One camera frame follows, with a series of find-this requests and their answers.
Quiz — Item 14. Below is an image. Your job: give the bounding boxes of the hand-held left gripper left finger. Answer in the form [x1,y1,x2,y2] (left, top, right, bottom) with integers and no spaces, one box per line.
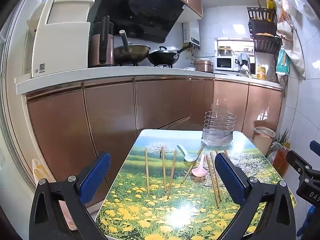
[29,151,111,240]

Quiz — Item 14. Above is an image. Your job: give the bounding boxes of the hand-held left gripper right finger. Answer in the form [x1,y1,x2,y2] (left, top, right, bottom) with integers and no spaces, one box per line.
[214,152,297,240]

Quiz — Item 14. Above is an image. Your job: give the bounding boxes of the metal wire utensil holder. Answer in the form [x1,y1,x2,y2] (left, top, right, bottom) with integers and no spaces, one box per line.
[201,103,237,147]

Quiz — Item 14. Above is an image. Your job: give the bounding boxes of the amber oil bottle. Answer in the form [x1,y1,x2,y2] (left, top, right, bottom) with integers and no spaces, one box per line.
[273,147,292,178]

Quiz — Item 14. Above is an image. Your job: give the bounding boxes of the plastic bag of greens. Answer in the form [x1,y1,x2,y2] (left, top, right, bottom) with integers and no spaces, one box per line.
[267,129,290,155]

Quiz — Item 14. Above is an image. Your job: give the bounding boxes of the pink plastic spoon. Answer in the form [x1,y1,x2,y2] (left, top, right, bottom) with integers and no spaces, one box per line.
[192,154,207,177]

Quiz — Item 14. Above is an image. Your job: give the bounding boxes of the beige trash bin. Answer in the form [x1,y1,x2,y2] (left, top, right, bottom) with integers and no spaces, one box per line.
[253,126,276,157]

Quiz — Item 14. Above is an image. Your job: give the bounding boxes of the white ceramic spoon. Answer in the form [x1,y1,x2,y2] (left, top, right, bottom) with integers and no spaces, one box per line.
[177,144,198,162]

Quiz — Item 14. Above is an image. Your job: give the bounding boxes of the copper base cabinets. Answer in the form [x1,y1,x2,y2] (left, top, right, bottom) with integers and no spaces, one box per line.
[25,76,284,205]

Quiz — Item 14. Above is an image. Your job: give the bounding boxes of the teal package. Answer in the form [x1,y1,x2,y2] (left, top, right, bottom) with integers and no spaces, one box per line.
[276,49,291,76]

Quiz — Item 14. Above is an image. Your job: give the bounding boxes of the white kitchen countertop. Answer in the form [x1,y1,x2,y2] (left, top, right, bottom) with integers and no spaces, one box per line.
[15,66,285,96]

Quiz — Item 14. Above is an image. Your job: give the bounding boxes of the hanging plastic bags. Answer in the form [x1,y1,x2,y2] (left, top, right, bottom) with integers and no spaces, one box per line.
[276,0,307,78]

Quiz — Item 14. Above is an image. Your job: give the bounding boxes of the white microwave oven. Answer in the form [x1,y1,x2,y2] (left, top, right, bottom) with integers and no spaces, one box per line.
[214,56,235,72]

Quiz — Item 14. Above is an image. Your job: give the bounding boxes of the copper rice cooker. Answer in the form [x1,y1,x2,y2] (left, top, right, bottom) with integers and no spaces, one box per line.
[194,59,215,73]

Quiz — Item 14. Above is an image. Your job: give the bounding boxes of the pale blue cloth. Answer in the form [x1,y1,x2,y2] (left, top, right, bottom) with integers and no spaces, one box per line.
[235,52,250,65]

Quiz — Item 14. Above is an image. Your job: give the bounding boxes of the steel pot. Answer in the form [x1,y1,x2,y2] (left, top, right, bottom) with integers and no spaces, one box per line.
[217,46,233,57]

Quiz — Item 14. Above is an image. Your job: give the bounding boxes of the brown electric kettle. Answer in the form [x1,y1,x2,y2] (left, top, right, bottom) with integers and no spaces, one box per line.
[88,16,115,68]

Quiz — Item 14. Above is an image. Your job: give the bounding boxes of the black dish rack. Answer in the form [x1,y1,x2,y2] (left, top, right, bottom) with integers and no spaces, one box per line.
[247,6,283,53]

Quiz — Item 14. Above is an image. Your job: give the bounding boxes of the brass wok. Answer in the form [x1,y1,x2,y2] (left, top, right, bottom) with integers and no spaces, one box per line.
[114,30,151,65]

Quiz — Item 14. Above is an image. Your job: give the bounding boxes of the black lidded wok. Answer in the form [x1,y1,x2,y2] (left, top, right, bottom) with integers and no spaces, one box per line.
[147,44,193,67]

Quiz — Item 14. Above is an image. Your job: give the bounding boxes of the cream countertop appliance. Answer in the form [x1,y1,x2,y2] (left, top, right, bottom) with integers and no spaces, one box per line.
[27,0,96,78]

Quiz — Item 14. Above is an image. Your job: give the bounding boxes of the yellow roll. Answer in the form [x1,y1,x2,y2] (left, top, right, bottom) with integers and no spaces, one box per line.
[266,0,276,22]

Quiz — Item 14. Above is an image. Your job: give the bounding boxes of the white water heater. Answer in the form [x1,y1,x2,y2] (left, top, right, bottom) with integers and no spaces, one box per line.
[182,20,201,50]

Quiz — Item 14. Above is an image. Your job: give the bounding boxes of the black range hood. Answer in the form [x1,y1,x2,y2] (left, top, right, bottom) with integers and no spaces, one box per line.
[89,0,187,43]

